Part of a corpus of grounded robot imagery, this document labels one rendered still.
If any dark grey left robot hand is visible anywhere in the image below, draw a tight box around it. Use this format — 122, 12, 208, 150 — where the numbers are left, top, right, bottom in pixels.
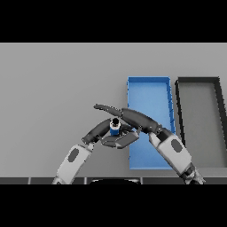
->
82, 118, 140, 149

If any blue bin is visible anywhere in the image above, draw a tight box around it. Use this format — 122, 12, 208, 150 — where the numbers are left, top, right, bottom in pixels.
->
126, 75, 177, 170

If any dark grey bin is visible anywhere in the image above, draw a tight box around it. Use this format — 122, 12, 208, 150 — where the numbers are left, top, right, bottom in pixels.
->
174, 76, 227, 170

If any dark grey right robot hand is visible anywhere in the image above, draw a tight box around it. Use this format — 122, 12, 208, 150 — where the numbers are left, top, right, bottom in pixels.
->
93, 103, 173, 142

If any blue pipe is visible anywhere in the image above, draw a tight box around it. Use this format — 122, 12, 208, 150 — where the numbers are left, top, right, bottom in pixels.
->
109, 117, 121, 137

